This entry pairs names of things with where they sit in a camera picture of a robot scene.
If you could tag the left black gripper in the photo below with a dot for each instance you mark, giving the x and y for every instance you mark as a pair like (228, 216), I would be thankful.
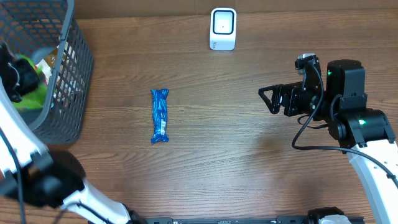
(31, 77)

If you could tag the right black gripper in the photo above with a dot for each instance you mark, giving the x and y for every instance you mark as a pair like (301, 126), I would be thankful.
(288, 89)

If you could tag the beige snack pouch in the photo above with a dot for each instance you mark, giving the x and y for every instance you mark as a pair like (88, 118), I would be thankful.
(69, 81)

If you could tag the green snack bag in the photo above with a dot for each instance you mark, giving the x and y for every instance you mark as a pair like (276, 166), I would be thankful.
(35, 98)

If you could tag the blue snack bar wrapper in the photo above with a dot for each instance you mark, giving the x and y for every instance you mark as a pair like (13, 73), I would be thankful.
(159, 115)

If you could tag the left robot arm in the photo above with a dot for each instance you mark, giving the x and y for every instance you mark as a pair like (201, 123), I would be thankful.
(36, 176)

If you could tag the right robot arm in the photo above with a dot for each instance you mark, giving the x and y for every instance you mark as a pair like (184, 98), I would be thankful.
(365, 135)

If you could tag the white barcode scanner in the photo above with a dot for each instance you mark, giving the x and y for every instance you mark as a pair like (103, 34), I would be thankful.
(223, 29)

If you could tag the grey plastic mesh basket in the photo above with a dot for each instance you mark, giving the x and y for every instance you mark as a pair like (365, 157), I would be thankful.
(37, 29)

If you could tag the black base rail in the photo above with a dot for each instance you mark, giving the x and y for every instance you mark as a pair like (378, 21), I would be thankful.
(278, 220)

